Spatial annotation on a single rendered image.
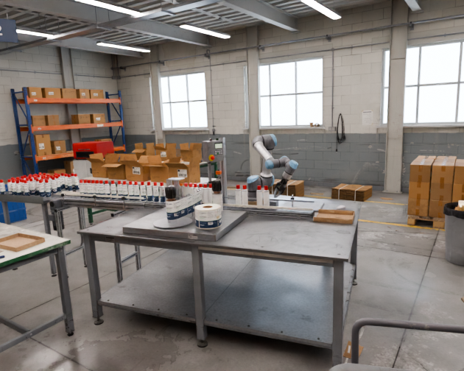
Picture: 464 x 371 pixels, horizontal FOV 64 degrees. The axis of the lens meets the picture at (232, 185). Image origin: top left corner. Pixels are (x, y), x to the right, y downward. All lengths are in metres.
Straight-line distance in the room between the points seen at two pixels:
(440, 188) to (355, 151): 2.89
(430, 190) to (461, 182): 0.42
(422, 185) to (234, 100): 5.30
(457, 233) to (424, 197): 1.44
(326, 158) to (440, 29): 3.19
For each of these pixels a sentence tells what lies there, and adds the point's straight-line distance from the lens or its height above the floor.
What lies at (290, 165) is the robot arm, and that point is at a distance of 3.11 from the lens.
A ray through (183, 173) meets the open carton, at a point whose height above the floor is 0.95.
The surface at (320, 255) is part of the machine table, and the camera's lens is 2.41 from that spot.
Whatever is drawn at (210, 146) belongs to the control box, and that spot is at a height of 1.43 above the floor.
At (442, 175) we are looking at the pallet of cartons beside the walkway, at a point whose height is 0.75.
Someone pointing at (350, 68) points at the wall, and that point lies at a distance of 8.46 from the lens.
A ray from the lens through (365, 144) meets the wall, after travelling 8.37.
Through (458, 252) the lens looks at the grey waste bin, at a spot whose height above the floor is 0.14.
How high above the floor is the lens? 1.71
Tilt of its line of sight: 11 degrees down
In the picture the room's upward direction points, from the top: 2 degrees counter-clockwise
